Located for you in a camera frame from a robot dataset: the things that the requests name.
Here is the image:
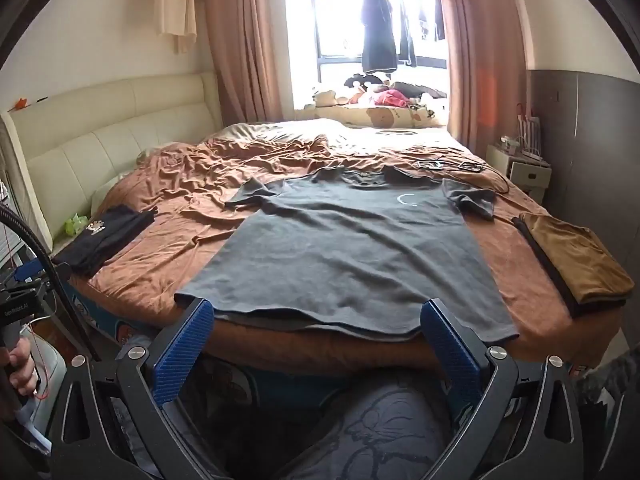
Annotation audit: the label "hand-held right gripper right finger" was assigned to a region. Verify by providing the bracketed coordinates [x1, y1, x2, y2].
[419, 298, 588, 480]

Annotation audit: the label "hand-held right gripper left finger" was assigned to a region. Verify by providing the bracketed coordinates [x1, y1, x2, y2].
[47, 297, 241, 480]

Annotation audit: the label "grey t-shirt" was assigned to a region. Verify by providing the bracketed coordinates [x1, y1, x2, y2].
[173, 166, 519, 343]

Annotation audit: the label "black folded printed clothes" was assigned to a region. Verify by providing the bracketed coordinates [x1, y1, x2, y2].
[52, 205, 156, 277]

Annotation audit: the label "person's left hand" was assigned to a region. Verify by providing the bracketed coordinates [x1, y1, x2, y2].
[0, 336, 42, 401]

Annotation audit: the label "green crumpled object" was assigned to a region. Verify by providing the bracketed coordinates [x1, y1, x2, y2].
[64, 212, 90, 237]

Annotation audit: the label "person's dark printed pants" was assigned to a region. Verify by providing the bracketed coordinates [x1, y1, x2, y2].
[295, 377, 451, 480]

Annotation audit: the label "folded mustard brown garment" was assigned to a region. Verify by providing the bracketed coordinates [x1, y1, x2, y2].
[511, 217, 628, 318]

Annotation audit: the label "brown bed blanket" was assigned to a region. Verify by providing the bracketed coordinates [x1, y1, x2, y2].
[67, 119, 626, 368]

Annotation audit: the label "white nightstand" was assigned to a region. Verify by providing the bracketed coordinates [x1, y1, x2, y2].
[486, 144, 553, 206]

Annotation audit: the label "cream padded headboard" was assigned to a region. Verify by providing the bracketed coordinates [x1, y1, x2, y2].
[0, 71, 223, 256]

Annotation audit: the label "red cloth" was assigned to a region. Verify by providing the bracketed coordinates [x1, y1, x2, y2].
[370, 89, 412, 109]

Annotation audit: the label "cream plush toy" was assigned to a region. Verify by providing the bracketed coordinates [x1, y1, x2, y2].
[312, 89, 351, 107]

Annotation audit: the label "black and white plush toy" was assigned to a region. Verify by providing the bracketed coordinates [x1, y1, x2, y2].
[344, 73, 391, 89]

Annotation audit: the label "black hanging jacket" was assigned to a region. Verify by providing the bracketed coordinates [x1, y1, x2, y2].
[361, 0, 399, 74]

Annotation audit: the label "dark hanging garment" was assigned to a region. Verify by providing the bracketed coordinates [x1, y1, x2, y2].
[417, 0, 447, 43]

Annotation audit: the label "cream hanging cloth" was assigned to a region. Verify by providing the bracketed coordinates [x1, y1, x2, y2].
[155, 0, 198, 55]

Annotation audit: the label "black braided cable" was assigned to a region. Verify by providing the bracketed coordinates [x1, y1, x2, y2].
[0, 202, 101, 366]

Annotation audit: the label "thin black cable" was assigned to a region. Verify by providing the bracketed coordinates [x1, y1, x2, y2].
[480, 162, 511, 195]

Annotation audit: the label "white wire rack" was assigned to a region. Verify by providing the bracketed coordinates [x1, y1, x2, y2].
[515, 105, 543, 158]

